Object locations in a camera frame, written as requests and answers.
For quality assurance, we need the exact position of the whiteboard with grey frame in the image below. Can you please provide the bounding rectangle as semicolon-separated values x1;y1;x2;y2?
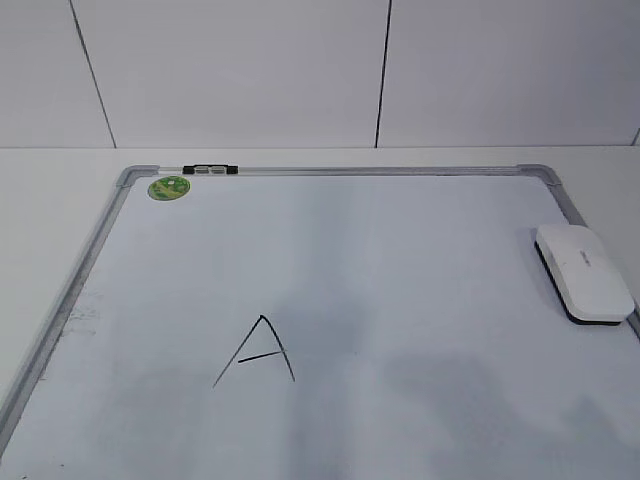
1;165;639;479

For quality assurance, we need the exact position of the white whiteboard eraser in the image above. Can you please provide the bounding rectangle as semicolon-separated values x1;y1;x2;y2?
535;224;635;326

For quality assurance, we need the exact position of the round green magnet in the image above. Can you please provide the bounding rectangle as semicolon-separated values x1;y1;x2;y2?
147;176;191;201

